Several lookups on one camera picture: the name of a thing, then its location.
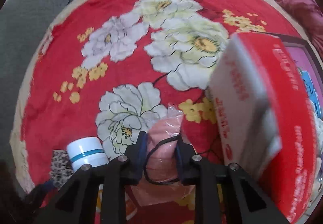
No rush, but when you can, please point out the pink item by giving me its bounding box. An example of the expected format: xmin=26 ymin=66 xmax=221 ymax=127
xmin=131 ymin=105 xmax=194 ymax=206

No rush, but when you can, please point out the white blue-band bottle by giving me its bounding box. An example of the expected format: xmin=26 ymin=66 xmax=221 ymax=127
xmin=67 ymin=136 xmax=109 ymax=172

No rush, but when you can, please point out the red tissue box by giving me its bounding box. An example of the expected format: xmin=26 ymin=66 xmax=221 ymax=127
xmin=209 ymin=33 xmax=317 ymax=223

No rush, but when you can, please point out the red floral blanket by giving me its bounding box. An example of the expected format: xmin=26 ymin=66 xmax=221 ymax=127
xmin=20 ymin=0 xmax=302 ymax=185

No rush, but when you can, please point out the dark tray with pink book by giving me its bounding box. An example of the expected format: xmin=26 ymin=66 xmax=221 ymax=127
xmin=275 ymin=33 xmax=322 ymax=223

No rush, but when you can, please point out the grey quilted headboard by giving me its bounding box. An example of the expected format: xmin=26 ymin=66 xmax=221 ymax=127
xmin=1 ymin=0 xmax=70 ymax=164

